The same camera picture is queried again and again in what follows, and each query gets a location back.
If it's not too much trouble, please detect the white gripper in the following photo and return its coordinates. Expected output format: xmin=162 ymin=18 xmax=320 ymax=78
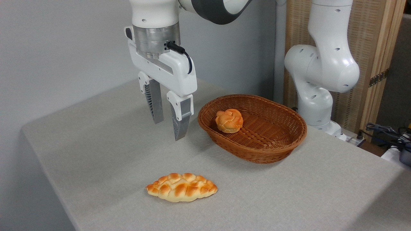
xmin=124 ymin=26 xmax=198 ymax=141

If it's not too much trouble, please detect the braided long bread loaf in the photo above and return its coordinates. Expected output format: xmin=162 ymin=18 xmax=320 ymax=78
xmin=146 ymin=173 xmax=218 ymax=203

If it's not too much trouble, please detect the round orange bread roll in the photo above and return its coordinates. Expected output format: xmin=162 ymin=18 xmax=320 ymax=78
xmin=215 ymin=108 xmax=244 ymax=134

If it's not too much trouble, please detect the brown wicker basket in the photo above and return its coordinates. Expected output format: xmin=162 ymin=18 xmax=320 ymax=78
xmin=197 ymin=94 xmax=308 ymax=164

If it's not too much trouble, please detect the white power strip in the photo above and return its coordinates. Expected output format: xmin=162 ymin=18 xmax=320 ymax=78
xmin=344 ymin=136 xmax=366 ymax=147

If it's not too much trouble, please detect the wooden bamboo folding screen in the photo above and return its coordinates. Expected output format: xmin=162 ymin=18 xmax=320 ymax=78
xmin=284 ymin=0 xmax=407 ymax=142

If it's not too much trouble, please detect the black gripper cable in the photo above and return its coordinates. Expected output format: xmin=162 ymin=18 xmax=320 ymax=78
xmin=166 ymin=41 xmax=193 ymax=75

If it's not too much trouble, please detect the bundle of dark cables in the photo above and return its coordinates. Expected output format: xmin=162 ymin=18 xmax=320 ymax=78
xmin=360 ymin=123 xmax=411 ymax=152

